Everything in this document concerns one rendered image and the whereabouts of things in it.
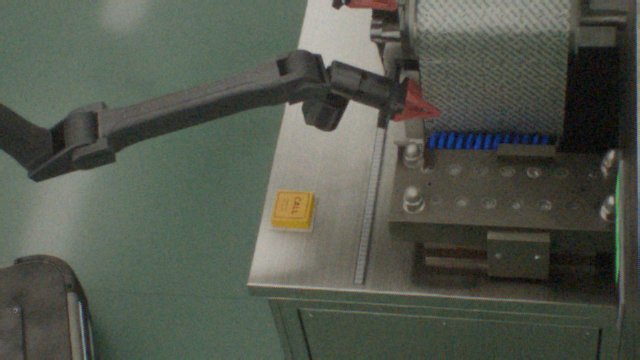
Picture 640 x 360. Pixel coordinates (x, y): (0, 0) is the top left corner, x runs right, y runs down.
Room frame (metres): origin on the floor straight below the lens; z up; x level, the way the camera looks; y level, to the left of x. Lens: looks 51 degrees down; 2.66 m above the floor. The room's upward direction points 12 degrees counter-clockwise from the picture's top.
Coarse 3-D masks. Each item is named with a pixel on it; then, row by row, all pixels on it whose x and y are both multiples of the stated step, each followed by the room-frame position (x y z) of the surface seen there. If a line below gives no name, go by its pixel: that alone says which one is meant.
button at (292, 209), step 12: (288, 192) 1.37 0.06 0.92; (300, 192) 1.37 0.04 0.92; (312, 192) 1.36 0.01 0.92; (276, 204) 1.35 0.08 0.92; (288, 204) 1.35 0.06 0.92; (300, 204) 1.34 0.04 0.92; (312, 204) 1.34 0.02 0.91; (276, 216) 1.33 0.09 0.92; (288, 216) 1.32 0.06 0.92; (300, 216) 1.31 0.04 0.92
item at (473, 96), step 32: (448, 64) 1.35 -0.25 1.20; (480, 64) 1.33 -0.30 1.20; (512, 64) 1.32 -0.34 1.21; (544, 64) 1.30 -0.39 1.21; (448, 96) 1.35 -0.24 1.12; (480, 96) 1.33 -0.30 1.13; (512, 96) 1.32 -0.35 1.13; (544, 96) 1.30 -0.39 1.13; (448, 128) 1.35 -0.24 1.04; (480, 128) 1.34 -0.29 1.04; (512, 128) 1.32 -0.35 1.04; (544, 128) 1.30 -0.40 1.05
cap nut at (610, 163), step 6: (612, 150) 1.21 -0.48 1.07; (618, 150) 1.21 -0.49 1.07; (606, 156) 1.20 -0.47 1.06; (612, 156) 1.20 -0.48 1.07; (618, 156) 1.20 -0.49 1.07; (606, 162) 1.20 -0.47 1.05; (612, 162) 1.19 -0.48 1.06; (618, 162) 1.19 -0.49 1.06; (606, 168) 1.20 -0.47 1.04; (612, 168) 1.19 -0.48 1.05; (606, 174) 1.19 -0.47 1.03; (612, 174) 1.19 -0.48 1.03
